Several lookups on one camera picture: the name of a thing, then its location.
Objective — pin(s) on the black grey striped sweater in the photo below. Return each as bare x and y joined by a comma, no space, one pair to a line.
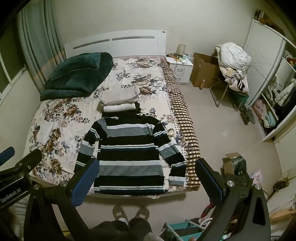
129,150

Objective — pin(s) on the white folded garment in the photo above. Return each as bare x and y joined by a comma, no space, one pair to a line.
119,108

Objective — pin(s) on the pink and teal folded clothes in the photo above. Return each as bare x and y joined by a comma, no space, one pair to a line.
266,115

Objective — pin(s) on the teal cup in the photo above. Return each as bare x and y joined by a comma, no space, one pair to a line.
185,56

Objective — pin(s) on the pink paper bag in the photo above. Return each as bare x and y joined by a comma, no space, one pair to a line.
257,176

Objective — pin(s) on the grey green boots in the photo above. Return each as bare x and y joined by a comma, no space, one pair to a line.
247,115

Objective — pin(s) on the beige table lamp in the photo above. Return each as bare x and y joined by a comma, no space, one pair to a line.
181,49

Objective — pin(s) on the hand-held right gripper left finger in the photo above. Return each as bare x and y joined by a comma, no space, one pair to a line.
84,183

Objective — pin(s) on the brown storage bag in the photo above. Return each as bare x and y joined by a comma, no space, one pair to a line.
270,22

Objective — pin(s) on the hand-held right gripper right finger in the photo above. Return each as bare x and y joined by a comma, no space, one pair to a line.
208,183

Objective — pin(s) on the black keyboard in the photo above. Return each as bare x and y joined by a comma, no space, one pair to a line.
238,180

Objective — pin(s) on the white bundled quilt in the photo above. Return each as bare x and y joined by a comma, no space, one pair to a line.
233,55

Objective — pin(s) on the person's right leg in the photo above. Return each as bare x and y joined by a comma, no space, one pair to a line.
141,228

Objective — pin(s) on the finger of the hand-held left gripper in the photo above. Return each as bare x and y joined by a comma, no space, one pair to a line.
27,162
7,155

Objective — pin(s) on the grey slipper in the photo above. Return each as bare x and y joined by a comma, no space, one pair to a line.
142,212
119,213

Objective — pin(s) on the white bed headboard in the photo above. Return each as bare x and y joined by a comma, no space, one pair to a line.
115,44

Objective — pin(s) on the white hanging jacket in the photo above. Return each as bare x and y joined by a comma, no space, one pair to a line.
285,92

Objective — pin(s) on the folding chair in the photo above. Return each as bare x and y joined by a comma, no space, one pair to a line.
222,92

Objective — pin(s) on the small brown box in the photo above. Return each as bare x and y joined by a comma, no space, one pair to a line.
281,185

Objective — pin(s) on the dark bag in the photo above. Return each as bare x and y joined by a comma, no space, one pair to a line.
240,165

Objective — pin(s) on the floral bed blanket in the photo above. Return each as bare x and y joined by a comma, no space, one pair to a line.
57,129

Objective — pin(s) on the cream folded garment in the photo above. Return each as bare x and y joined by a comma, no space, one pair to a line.
118,96

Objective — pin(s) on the small open cardboard box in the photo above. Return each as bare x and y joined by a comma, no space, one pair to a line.
227,165

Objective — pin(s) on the large brown cardboard box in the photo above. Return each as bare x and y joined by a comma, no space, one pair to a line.
203,69

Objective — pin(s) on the window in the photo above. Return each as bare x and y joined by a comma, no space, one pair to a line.
9,76

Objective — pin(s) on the teal storage cart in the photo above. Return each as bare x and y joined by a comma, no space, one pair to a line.
182,229

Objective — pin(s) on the pile of mixed clothes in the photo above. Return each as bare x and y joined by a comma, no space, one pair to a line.
235,80

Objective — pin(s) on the brown bottle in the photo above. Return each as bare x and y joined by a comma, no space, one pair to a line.
202,84

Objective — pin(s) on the brown checked bed sheet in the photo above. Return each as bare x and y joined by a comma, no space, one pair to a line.
185,120

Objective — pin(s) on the dark green folded blanket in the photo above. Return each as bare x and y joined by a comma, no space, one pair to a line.
76,74

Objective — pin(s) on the pale green curtain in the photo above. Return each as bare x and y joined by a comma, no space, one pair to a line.
39,41

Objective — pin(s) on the white nightstand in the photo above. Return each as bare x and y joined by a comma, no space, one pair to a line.
182,70

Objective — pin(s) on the white wardrobe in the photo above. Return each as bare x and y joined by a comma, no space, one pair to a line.
261,53

